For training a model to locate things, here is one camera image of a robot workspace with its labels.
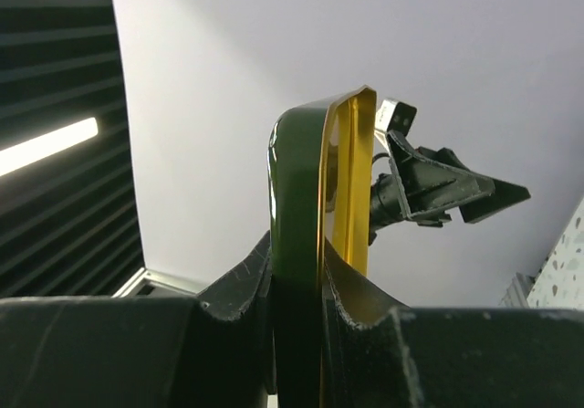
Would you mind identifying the aluminium front rail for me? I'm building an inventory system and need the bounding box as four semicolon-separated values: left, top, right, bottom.
112;267;209;298

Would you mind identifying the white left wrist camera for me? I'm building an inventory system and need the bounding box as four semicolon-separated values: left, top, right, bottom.
375;99;417;136

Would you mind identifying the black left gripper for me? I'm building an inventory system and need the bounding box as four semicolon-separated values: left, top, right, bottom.
369;131;531;243

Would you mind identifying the ceiling strip light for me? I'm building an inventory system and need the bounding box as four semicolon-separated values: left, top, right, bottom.
1;118;99;176

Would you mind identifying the gold tin lid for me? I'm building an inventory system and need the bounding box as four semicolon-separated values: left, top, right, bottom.
268;86;377;407

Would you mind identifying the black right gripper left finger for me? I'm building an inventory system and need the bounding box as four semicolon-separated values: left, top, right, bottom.
1;236;276;407

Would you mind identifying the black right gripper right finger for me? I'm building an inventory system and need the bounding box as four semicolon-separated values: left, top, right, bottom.
322;246;583;407

